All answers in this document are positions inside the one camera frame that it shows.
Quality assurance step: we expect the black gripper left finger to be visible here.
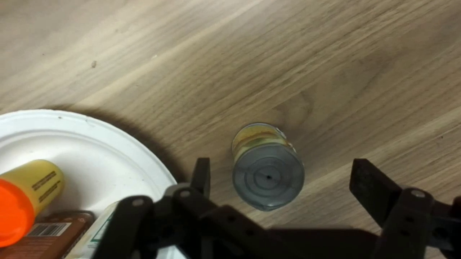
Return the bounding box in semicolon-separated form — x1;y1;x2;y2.
93;157;290;259

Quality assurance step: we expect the orange lid yellow tub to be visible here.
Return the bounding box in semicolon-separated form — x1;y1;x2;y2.
0;158;67;249

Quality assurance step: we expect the white paper plate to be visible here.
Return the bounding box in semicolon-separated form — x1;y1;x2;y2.
0;108;181;259

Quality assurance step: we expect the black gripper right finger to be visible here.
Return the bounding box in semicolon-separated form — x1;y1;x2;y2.
349;158;461;259

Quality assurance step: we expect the small can silver lid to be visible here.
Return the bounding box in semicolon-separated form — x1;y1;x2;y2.
230;121;307;213

